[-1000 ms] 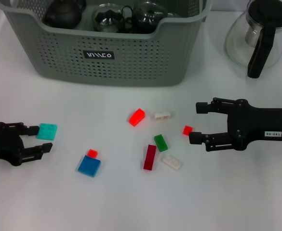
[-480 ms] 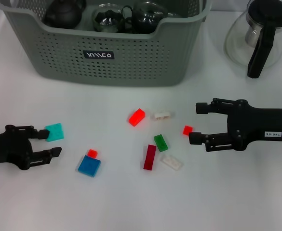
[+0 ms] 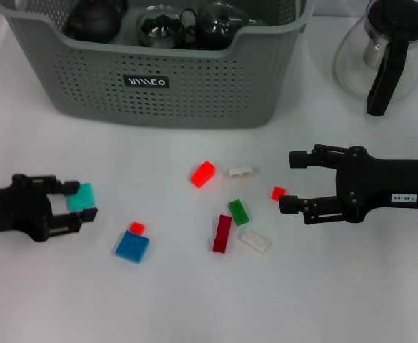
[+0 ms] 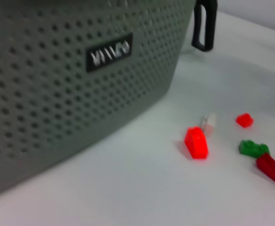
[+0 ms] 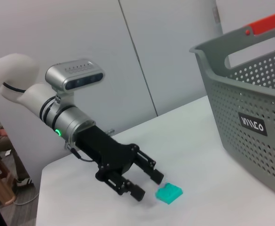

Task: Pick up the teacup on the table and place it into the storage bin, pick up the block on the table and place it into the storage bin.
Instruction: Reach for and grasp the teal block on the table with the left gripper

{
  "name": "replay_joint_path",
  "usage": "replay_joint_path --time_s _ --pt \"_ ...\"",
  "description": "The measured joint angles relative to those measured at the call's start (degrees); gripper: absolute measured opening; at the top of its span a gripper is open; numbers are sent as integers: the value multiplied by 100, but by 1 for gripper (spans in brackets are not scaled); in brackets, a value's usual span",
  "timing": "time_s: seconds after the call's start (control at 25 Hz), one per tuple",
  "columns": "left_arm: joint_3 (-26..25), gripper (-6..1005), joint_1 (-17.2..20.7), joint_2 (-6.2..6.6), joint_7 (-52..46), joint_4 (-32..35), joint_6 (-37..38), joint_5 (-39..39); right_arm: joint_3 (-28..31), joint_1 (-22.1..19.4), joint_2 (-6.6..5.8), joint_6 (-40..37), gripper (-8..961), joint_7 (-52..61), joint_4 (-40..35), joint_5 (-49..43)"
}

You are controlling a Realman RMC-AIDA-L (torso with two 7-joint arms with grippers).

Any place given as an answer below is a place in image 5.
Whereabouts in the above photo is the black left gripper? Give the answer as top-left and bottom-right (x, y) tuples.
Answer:
(75, 126), (165, 202)

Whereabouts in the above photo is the cyan sloped brick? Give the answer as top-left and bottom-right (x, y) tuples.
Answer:
(155, 182), (183, 205)

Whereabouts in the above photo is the grey perforated storage bin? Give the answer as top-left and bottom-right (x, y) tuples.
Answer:
(189, 22), (275, 201)

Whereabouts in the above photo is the brown wooden stool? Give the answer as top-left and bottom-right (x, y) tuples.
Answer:
(0, 154), (17, 206)

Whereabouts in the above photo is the seated person in khaki trousers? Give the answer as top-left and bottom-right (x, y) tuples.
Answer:
(0, 96), (33, 188)

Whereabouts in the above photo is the left gripper cable with connector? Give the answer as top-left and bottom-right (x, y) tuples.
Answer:
(64, 128), (116, 163)

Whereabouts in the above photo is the grey cable on floor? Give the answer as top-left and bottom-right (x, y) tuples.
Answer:
(12, 188), (39, 206)

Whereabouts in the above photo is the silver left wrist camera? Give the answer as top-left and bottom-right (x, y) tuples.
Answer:
(45, 58), (104, 99)

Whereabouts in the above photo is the red bin carry handle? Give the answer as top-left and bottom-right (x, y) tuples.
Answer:
(244, 9), (275, 36)

